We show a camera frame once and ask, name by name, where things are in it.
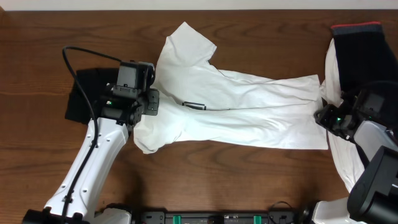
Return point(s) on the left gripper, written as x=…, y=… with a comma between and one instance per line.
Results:
x=152, y=102

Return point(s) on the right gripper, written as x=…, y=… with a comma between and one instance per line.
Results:
x=324, y=119

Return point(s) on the white robot-print t-shirt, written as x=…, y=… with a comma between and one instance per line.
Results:
x=198, y=102

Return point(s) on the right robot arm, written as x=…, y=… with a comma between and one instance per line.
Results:
x=373, y=198

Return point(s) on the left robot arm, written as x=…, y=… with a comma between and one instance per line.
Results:
x=76, y=199

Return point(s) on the white garment under pile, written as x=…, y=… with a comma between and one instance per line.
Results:
x=345, y=155

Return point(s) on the black garment with red trim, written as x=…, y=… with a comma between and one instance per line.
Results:
x=366, y=61

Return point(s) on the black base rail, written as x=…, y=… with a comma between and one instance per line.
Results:
x=279, y=213

